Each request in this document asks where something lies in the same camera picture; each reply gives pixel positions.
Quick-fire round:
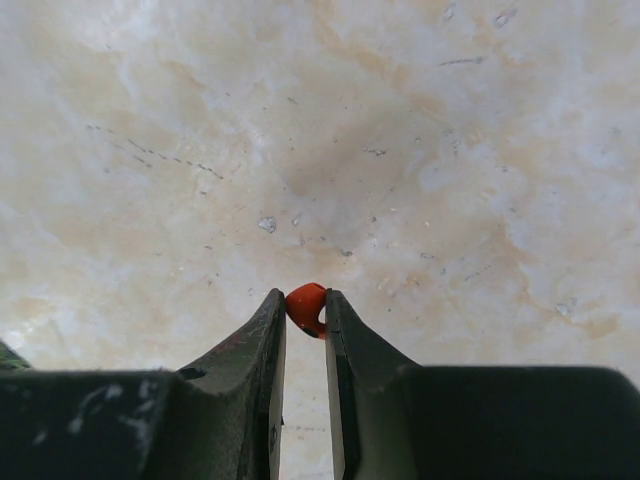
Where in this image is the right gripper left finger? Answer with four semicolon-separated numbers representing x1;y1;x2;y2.
1;289;286;479

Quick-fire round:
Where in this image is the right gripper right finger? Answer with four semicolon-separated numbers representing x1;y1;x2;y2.
325;290;639;479

